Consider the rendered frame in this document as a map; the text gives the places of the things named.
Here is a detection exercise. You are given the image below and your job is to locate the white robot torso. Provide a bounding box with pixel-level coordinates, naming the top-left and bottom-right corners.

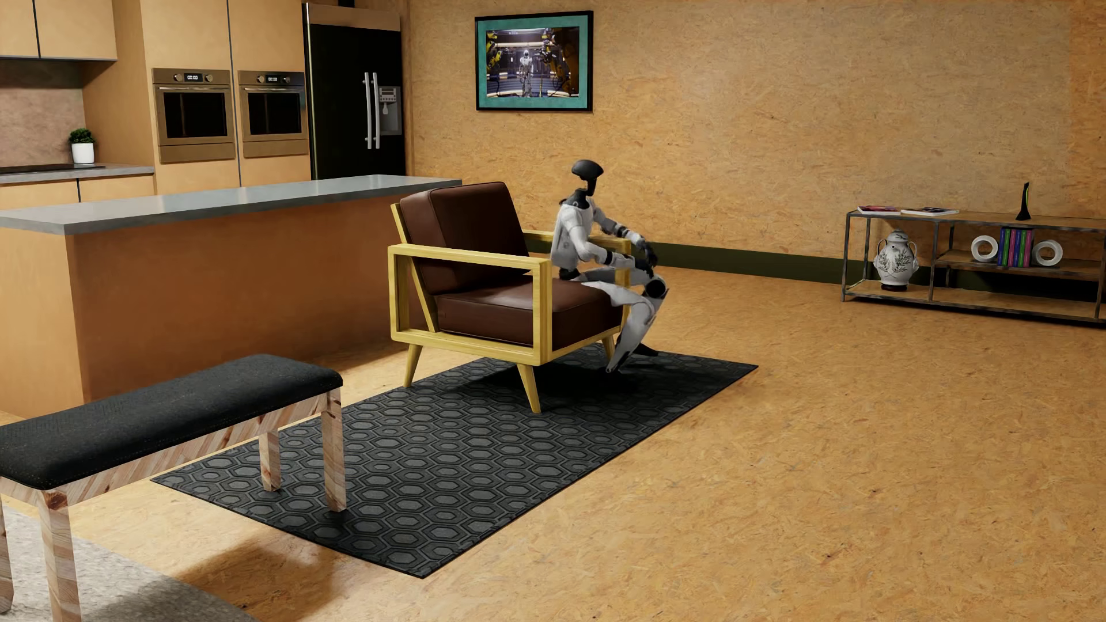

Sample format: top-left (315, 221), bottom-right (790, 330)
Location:
top-left (550, 196), bottom-right (599, 281)

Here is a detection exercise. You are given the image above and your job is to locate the wooden upper wall cabinet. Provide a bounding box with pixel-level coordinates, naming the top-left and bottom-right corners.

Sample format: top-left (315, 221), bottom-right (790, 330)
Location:
top-left (0, 0), bottom-right (119, 62)

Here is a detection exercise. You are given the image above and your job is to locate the metal wood console shelf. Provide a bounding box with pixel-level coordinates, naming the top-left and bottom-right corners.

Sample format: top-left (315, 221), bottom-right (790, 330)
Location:
top-left (842, 207), bottom-right (1106, 327)

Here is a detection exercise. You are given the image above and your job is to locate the tall wooden oven cabinet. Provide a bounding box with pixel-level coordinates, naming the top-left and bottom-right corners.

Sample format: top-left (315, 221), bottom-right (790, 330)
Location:
top-left (82, 0), bottom-right (313, 196)

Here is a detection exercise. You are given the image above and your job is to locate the teal framed wall picture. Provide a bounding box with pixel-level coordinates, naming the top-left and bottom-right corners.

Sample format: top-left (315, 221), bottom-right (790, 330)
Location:
top-left (474, 10), bottom-right (594, 112)

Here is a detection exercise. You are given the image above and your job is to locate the kitchen island grey countertop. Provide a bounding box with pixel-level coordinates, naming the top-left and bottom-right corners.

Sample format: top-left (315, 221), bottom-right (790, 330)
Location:
top-left (0, 175), bottom-right (463, 421)

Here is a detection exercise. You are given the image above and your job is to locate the white right robot leg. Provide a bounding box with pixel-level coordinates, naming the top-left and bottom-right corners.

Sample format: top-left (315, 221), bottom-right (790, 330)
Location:
top-left (577, 275), bottom-right (669, 374)

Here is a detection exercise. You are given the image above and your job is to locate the black double door refrigerator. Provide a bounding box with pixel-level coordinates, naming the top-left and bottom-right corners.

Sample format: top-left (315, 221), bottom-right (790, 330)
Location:
top-left (302, 2), bottom-right (407, 181)

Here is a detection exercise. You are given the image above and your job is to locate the white robot leg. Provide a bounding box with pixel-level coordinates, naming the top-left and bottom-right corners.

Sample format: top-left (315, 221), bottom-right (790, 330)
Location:
top-left (577, 275), bottom-right (669, 374)
top-left (596, 264), bottom-right (661, 358)

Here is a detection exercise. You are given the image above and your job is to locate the black hexagon pattern rug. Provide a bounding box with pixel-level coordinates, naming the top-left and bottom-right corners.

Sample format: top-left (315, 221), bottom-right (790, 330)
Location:
top-left (151, 343), bottom-right (760, 579)

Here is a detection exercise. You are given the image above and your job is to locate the white patterned ceramic vase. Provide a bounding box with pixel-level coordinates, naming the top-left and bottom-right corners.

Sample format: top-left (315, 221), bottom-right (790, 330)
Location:
top-left (873, 230), bottom-right (921, 292)

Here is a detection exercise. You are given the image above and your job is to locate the black cushioned wooden bench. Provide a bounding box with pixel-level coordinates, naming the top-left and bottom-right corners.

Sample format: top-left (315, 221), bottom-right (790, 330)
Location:
top-left (0, 353), bottom-right (349, 622)

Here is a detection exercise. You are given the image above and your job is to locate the built-in steel wall oven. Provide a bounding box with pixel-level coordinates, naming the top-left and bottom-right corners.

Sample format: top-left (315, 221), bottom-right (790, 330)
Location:
top-left (152, 68), bottom-right (238, 164)
top-left (237, 70), bottom-right (310, 159)

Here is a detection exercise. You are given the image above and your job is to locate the white left robot leg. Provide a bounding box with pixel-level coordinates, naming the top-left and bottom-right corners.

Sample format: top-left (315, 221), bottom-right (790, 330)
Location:
top-left (596, 264), bottom-right (661, 358)

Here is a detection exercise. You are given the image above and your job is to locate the row of colourful books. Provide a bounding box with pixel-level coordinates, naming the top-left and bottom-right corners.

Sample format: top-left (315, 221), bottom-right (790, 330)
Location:
top-left (997, 227), bottom-right (1036, 268)

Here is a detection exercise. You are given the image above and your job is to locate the brown leather wooden armchair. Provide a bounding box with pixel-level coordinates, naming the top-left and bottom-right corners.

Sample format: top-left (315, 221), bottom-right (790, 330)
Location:
top-left (387, 180), bottom-right (637, 415)

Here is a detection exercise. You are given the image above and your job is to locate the wooden counter grey top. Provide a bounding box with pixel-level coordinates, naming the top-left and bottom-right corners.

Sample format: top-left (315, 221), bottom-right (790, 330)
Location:
top-left (0, 164), bottom-right (157, 212)

